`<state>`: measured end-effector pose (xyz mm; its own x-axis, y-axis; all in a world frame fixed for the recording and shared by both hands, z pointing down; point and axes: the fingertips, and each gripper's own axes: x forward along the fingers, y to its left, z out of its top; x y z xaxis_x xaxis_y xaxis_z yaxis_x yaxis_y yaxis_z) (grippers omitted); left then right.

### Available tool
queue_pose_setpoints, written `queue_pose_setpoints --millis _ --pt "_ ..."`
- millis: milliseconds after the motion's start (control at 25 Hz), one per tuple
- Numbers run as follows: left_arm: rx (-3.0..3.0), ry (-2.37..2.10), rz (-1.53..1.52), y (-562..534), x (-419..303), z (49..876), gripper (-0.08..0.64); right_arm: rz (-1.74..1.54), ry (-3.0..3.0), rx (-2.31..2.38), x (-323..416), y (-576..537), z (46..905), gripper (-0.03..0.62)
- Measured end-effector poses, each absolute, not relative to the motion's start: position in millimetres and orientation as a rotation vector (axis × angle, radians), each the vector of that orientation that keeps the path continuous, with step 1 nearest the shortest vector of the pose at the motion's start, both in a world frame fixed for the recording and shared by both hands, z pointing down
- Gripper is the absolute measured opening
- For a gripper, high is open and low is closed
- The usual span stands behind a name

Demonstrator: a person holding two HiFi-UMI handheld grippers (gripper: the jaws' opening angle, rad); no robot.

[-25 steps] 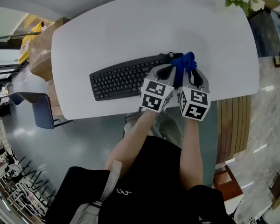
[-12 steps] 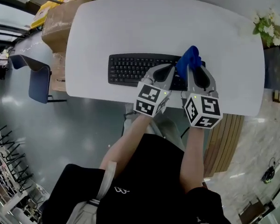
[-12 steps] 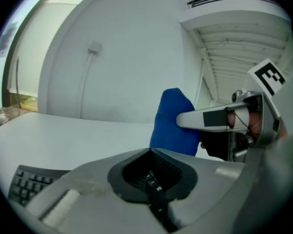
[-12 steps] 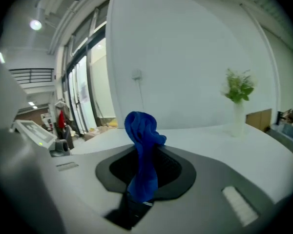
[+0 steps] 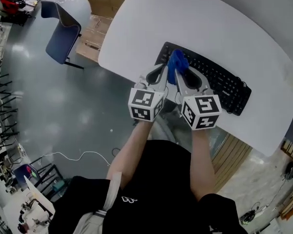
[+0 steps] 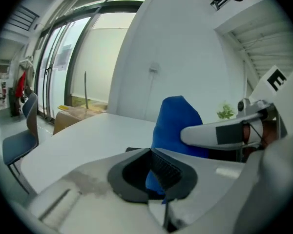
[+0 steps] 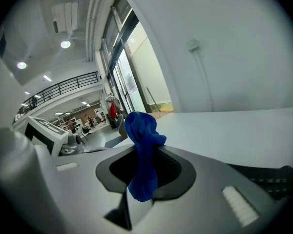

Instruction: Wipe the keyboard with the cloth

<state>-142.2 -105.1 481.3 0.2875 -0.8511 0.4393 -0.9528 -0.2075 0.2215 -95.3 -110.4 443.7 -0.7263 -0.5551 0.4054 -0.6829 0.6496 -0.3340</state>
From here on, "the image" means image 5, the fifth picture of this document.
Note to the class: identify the flattened brown cardboard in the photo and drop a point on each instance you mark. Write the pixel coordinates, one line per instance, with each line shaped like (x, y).
(92, 38)

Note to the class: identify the blue cloth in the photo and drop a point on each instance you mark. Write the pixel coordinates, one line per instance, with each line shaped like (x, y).
(177, 60)

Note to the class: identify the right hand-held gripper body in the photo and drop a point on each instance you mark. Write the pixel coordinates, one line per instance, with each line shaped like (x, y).
(202, 111)

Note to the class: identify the red bag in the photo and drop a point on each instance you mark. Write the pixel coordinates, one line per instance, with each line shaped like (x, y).
(8, 4)

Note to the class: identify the wooden slatted pallet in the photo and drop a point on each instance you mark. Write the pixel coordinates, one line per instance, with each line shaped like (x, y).
(230, 155)

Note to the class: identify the person's right forearm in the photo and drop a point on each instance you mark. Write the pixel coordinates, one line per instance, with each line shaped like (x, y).
(202, 160)

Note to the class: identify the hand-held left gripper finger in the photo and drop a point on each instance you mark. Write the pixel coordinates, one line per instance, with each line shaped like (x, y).
(153, 70)
(164, 80)

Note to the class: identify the black metal frame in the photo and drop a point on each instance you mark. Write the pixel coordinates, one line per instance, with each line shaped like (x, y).
(47, 177)

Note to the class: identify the blue padded chair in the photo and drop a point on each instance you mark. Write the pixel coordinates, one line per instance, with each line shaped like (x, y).
(61, 40)

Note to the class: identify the person's grey trouser leg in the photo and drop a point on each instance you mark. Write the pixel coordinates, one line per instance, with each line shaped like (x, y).
(167, 128)

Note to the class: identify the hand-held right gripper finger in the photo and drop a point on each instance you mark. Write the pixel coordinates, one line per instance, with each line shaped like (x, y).
(202, 78)
(180, 82)

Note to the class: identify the person's black shirt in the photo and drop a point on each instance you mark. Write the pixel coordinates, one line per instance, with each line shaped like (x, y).
(158, 179)

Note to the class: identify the black keyboard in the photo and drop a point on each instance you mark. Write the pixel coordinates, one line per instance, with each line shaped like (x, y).
(219, 79)

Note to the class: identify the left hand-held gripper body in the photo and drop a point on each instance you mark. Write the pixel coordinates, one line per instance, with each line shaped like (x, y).
(142, 103)

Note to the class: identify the person's left forearm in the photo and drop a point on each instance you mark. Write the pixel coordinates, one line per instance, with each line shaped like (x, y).
(131, 150)

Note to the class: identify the black metal rack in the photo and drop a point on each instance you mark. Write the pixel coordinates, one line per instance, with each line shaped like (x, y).
(5, 116)

